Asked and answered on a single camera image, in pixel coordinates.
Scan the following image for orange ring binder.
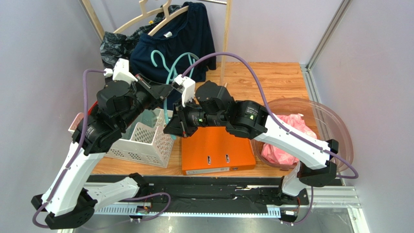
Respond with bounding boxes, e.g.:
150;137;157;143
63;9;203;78
181;127;256;175

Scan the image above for transparent green folder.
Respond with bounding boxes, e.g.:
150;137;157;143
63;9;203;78
127;108;160;131

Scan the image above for red folder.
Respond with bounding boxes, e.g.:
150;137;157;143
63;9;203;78
88;101;98;115

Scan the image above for wooden clothes rack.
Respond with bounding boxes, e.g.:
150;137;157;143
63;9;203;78
80;0;233;89

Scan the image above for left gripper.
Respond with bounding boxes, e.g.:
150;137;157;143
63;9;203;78
119;74;174;131

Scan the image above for navy blue shorts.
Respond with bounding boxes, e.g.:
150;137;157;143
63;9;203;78
129;2;215;83

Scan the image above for teal plastic hanger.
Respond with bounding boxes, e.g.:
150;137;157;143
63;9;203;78
151;50;199;124

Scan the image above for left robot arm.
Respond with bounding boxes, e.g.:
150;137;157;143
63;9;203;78
32;78;173;230

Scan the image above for white perforated file basket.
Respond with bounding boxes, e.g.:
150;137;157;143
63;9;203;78
68;107;175;169

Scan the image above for dark plaid garment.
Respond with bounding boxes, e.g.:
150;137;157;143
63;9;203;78
100;12;165;69

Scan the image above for pink patterned shorts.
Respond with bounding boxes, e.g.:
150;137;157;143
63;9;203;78
254;113;325;169

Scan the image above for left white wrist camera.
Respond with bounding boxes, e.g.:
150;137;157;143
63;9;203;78
103;58;138;84

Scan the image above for clear plastic tub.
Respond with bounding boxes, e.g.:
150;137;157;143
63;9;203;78
251;98;354;171

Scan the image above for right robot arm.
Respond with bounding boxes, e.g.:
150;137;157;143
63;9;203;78
164;76;338;197

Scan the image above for black and aluminium base rail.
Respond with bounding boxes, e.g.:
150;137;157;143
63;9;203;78
98;176;361;222

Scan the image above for wooden hanger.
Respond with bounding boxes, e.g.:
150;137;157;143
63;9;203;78
114;0;163;33
148;0;189;36

